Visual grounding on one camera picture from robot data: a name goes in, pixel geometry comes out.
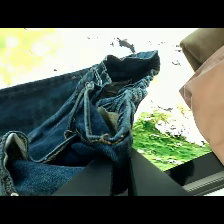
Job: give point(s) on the silver frame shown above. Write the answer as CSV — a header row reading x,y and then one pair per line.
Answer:
x,y
205,185

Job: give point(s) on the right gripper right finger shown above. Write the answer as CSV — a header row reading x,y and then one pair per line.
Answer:
x,y
150,181

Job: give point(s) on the blue jeans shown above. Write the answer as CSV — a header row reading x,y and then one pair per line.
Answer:
x,y
66,126

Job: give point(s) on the olive garment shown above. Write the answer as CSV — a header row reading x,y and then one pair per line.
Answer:
x,y
200,45

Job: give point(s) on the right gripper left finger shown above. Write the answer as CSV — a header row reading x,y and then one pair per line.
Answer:
x,y
91,181

